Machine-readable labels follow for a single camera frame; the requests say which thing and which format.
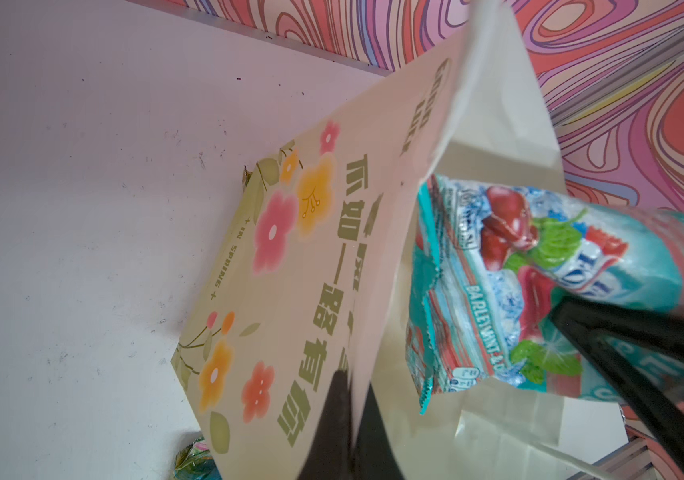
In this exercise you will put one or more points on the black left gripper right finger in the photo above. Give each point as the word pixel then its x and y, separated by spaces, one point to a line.
pixel 373 458

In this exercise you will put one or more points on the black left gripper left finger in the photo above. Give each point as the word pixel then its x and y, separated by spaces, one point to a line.
pixel 330 453

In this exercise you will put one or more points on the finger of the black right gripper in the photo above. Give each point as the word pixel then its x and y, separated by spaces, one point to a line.
pixel 641 355

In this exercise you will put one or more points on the teal Fox's mint bag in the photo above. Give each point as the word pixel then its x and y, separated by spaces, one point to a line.
pixel 490 264

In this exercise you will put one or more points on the illustrated paper gift bag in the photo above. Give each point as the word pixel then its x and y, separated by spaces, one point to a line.
pixel 314 272

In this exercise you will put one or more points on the green candy bag front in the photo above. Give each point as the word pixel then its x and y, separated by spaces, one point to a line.
pixel 195 462

